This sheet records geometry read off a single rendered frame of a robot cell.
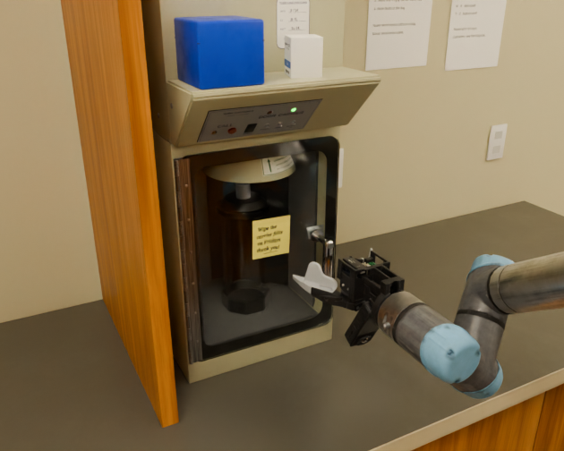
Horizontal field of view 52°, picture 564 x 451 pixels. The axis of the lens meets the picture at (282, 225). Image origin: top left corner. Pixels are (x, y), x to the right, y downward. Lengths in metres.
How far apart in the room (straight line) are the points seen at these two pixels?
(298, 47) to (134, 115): 0.27
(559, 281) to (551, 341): 0.56
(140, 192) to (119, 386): 0.46
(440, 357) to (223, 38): 0.52
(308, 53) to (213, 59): 0.17
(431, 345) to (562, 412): 0.67
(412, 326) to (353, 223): 0.90
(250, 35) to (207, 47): 0.07
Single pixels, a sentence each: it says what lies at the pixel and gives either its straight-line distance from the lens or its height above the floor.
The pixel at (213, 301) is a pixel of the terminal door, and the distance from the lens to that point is 1.06.
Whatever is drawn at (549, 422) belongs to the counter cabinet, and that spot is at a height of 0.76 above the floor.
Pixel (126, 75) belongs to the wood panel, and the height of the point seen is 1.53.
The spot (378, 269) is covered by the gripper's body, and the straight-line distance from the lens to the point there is 0.95.
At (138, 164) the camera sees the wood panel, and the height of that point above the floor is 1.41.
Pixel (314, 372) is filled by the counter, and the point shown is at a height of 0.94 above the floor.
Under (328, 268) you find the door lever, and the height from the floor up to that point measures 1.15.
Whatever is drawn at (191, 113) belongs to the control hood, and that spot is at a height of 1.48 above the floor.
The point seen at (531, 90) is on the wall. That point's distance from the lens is 2.09.
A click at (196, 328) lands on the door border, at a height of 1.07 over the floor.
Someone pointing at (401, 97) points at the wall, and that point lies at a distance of 1.71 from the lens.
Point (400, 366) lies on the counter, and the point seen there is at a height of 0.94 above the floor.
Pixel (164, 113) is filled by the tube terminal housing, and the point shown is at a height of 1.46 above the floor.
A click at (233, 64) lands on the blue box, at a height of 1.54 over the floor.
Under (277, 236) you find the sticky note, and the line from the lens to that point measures 1.06.
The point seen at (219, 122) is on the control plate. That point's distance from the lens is 0.89.
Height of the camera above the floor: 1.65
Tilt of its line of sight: 23 degrees down
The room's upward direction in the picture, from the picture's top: straight up
